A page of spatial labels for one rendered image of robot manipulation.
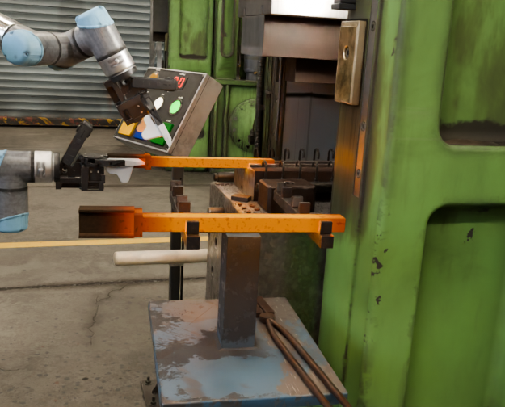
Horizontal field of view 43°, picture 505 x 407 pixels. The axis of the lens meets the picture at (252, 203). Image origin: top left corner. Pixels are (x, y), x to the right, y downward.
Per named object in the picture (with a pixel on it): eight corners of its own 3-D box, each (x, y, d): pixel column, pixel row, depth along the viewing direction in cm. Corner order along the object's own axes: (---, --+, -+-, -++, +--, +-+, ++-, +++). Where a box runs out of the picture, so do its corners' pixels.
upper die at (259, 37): (262, 56, 152) (264, 14, 149) (240, 53, 170) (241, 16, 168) (418, 65, 163) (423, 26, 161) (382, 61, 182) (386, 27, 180)
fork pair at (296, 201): (178, 213, 107) (178, 202, 107) (175, 205, 113) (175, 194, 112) (309, 214, 112) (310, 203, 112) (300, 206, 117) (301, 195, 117)
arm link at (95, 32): (82, 14, 151) (109, 0, 148) (105, 56, 155) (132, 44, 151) (65, 22, 145) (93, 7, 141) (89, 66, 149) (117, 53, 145)
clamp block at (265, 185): (267, 213, 149) (269, 186, 147) (257, 204, 157) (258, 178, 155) (315, 212, 152) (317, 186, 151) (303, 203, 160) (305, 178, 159)
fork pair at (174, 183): (172, 196, 119) (172, 186, 118) (170, 190, 124) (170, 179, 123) (292, 197, 123) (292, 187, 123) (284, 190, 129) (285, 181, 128)
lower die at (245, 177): (253, 201, 160) (254, 167, 158) (233, 183, 179) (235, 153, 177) (402, 199, 172) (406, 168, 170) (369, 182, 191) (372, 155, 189)
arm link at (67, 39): (24, 41, 148) (59, 23, 143) (56, 42, 158) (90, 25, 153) (36, 73, 148) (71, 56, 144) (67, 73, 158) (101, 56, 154)
